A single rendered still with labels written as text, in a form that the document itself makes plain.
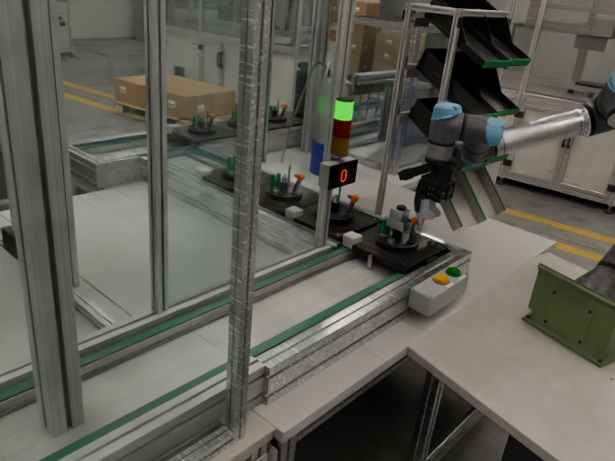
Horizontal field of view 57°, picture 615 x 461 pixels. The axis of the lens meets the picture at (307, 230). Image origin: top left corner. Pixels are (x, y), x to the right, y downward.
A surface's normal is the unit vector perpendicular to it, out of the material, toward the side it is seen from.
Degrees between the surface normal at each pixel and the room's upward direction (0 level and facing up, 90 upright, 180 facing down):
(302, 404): 0
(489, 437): 0
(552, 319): 90
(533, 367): 0
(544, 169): 90
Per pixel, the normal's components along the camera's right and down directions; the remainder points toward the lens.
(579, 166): -0.57, 0.29
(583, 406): 0.09, -0.91
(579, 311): -0.84, 0.15
